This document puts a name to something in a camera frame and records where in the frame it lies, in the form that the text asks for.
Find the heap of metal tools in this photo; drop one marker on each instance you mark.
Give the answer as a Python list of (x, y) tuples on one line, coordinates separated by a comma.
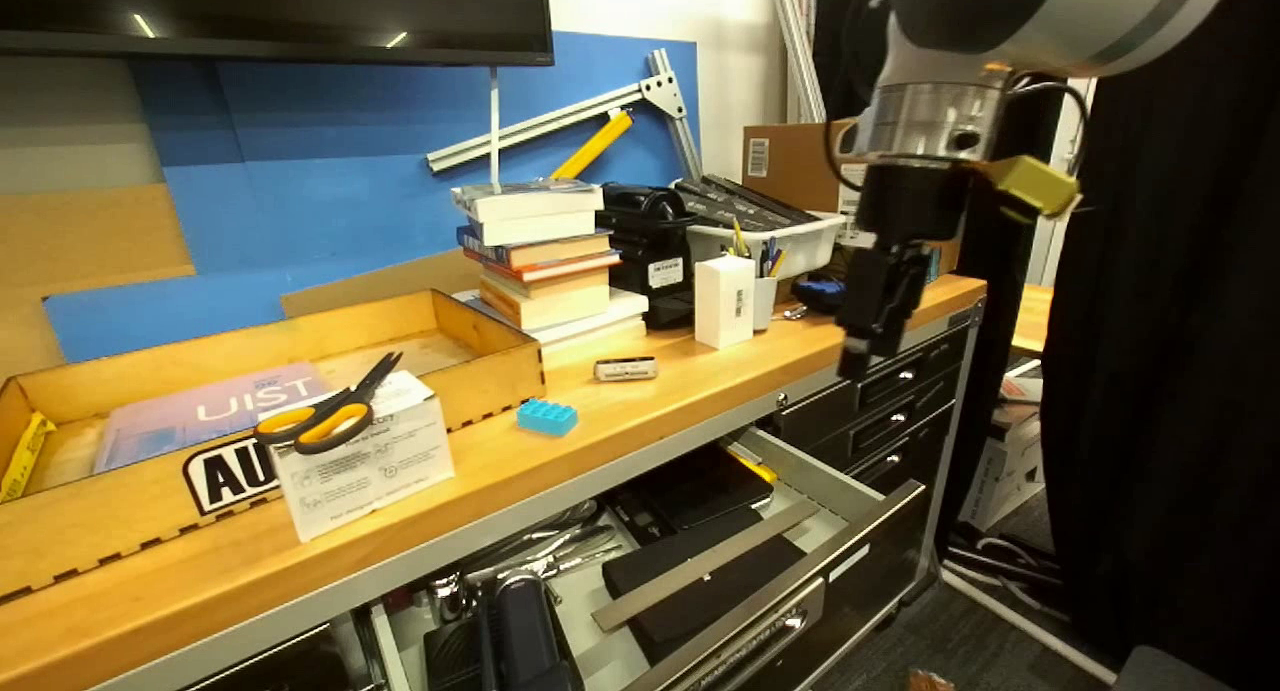
[(540, 551)]

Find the blue foam board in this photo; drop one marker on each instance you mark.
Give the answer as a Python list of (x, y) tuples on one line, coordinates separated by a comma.
[(330, 191)]

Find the bundle of pens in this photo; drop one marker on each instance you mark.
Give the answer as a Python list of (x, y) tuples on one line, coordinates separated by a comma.
[(766, 256)]

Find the metal ruler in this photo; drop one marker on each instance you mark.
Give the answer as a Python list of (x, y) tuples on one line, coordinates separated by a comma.
[(700, 568)]

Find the yellow bar tool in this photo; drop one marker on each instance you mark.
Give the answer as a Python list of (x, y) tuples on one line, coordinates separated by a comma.
[(592, 146)]

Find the bundle of aluminium extrusions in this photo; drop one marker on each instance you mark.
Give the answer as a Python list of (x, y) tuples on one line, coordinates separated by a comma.
[(800, 41)]

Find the blue and black tool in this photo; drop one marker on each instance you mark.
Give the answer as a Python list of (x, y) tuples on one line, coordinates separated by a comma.
[(820, 293)]

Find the wooden table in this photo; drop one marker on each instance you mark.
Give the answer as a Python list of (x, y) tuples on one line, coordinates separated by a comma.
[(1033, 316)]

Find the black flat case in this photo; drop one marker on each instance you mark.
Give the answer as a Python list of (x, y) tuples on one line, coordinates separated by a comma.
[(720, 591)]

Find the open drawer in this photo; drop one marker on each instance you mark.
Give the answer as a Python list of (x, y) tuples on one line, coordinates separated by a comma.
[(800, 571)]

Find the dark blue power tool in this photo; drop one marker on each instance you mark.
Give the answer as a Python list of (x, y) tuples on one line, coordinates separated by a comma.
[(525, 636)]

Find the black notebook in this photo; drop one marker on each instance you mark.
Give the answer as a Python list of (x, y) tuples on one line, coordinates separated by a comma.
[(705, 486)]

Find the heap of black bars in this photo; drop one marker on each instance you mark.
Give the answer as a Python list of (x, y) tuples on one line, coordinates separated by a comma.
[(745, 203)]

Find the white pen cup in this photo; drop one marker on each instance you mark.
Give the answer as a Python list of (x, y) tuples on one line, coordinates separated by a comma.
[(764, 303)]

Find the stack of books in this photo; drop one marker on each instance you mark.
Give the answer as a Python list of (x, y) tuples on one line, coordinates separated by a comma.
[(545, 271)]

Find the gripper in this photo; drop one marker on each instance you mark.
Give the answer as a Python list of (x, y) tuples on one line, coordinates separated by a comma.
[(905, 206)]

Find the aluminium extrusion bracket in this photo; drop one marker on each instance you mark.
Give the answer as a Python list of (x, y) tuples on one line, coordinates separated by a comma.
[(560, 119)]

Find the black label printer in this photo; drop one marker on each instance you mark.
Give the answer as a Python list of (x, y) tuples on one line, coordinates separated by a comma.
[(650, 251)]

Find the yellow packet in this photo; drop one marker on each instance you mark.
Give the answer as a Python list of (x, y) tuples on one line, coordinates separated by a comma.
[(22, 456)]

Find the black and white sticker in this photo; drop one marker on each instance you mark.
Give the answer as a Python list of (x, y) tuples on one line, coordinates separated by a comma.
[(225, 476)]

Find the black curtain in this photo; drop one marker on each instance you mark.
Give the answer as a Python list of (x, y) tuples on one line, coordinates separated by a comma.
[(1170, 371)]

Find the white carton box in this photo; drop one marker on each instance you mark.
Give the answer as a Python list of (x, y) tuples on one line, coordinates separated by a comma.
[(724, 301)]

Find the white printed box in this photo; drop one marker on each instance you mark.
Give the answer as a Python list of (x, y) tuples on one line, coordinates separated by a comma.
[(370, 471)]

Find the cardboard box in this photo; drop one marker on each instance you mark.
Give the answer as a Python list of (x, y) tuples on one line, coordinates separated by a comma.
[(790, 166)]

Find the black monitor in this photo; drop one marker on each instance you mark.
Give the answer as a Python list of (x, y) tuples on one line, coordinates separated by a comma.
[(270, 11)]

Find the black drawer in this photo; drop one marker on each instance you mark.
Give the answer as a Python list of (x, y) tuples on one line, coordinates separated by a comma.
[(905, 411), (900, 456), (915, 366)]

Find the white plastic bin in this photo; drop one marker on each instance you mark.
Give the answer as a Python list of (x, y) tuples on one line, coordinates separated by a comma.
[(790, 241)]

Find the wooden tray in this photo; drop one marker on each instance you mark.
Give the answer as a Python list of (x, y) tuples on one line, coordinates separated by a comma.
[(120, 526)]

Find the small white label cartridge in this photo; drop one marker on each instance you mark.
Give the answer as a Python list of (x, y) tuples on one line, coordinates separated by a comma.
[(626, 369)]

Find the blue toy block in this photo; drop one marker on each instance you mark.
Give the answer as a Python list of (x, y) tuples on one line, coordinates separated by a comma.
[(547, 418)]

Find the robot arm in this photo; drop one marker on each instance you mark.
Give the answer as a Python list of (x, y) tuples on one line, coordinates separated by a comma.
[(1040, 16)]

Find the stack of boxes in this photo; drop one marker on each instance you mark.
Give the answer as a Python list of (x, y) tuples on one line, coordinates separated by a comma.
[(1005, 451)]

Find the purple booklet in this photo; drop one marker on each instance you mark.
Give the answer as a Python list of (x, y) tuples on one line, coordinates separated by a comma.
[(200, 416)]

